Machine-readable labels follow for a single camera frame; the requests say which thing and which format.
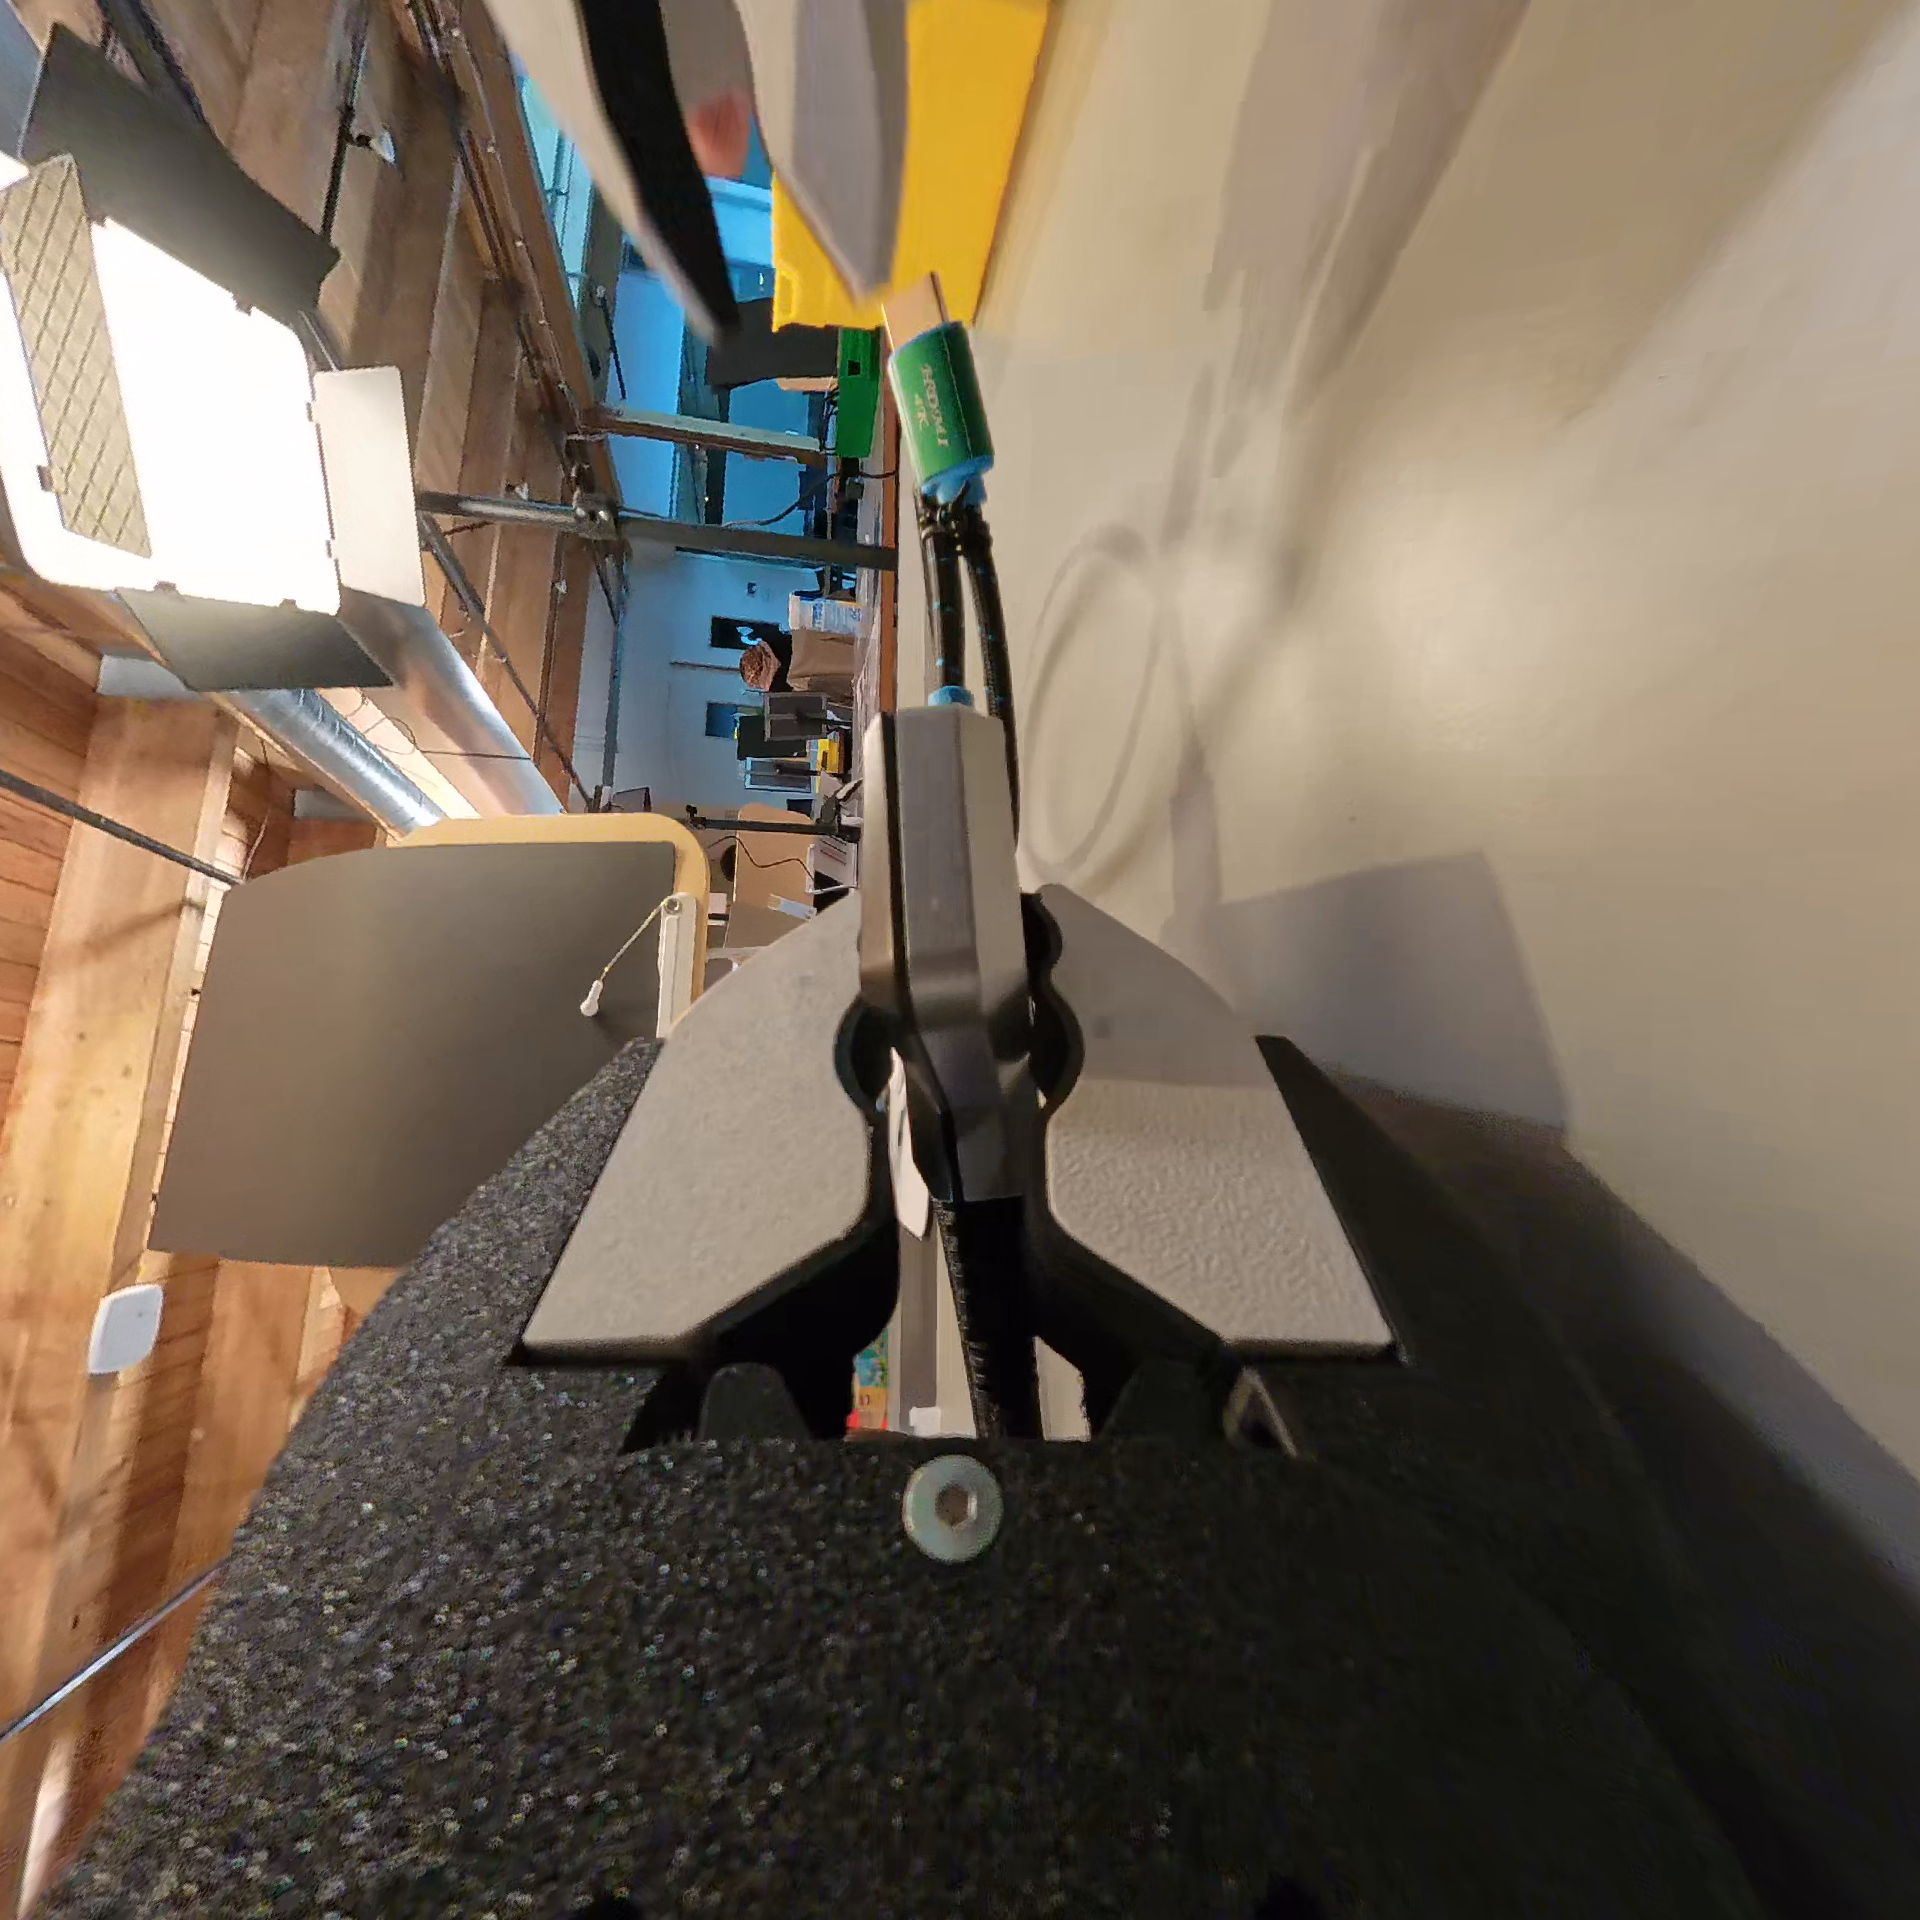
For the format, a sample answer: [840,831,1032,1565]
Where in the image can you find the smooth silver ventilation duct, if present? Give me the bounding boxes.
[353,607,565,817]

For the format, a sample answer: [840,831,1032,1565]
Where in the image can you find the studio light panel black flaps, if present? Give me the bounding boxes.
[0,23,429,693]

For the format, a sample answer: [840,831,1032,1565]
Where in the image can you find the yellow plastic bin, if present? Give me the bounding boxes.
[769,0,1056,336]

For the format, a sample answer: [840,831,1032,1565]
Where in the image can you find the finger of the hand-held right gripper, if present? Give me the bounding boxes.
[675,0,917,298]
[488,0,753,345]

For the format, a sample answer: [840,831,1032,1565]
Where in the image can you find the black metal stand bar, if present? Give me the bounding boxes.
[412,404,903,577]

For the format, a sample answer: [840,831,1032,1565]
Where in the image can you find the silver spiral duct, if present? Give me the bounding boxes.
[224,680,453,834]

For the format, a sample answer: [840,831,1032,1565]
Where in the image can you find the black braided cable green plugs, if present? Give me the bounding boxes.
[920,502,986,719]
[882,270,1024,782]

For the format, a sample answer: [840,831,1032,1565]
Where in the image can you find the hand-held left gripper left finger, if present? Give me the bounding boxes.
[519,896,903,1412]

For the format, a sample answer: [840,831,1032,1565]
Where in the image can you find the grey metal port hub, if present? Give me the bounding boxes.
[855,708,1044,1209]

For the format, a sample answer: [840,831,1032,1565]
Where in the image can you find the wooden-edged black board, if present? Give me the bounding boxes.
[147,813,712,1269]

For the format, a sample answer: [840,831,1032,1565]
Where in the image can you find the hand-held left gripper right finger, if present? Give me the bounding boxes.
[1024,884,1397,1404]

